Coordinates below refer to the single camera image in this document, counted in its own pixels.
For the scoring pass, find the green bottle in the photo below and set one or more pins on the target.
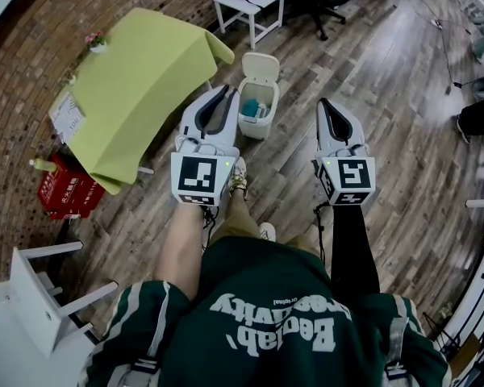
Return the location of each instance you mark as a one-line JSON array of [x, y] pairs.
[[42, 165]]

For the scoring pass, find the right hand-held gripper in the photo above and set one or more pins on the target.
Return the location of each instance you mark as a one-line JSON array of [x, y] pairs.
[[353, 176]]

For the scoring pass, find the person's right shoe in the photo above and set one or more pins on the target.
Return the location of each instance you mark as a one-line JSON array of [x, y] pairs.
[[267, 231]]

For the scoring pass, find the white lidded trash bin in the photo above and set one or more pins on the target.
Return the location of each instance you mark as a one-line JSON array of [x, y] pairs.
[[254, 127]]

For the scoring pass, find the black office chair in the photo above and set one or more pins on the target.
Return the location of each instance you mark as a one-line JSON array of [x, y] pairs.
[[322, 2]]

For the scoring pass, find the person's left leg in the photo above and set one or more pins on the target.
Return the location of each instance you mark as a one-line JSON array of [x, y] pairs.
[[238, 205]]

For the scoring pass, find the red box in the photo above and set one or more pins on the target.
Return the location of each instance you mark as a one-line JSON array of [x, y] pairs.
[[70, 192]]

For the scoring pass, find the person's left forearm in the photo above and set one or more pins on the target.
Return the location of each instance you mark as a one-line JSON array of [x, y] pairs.
[[181, 248]]

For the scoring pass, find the white paper sign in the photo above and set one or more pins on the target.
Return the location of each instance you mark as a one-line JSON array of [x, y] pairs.
[[66, 119]]

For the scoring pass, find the person's left shoe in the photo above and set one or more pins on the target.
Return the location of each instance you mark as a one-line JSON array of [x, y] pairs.
[[238, 176]]

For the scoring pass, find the person's shoe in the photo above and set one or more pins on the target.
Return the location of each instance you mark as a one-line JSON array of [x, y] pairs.
[[462, 129], [238, 176], [267, 231]]

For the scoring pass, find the white railing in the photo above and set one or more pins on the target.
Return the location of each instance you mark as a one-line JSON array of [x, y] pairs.
[[480, 264]]

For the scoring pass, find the round pale green tabletop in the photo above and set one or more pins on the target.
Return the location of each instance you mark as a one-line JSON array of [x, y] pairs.
[[260, 67]]

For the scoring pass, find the pink flower pot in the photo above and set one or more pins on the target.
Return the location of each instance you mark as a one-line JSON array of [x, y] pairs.
[[96, 42]]

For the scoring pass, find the person's right forearm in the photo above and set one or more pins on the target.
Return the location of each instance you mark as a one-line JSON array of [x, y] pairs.
[[353, 248]]

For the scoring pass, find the green tablecloth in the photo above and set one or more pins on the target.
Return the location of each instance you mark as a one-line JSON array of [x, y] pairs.
[[141, 95]]

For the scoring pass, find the white table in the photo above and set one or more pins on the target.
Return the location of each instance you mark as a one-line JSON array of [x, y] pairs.
[[146, 170]]

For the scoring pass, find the person's green shirt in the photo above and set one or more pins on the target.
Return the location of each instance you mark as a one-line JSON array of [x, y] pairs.
[[266, 317]]

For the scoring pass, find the teal packet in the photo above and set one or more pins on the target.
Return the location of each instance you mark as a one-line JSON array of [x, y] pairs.
[[251, 108]]

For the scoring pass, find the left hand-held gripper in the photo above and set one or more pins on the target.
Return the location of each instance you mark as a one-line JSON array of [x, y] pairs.
[[193, 176]]

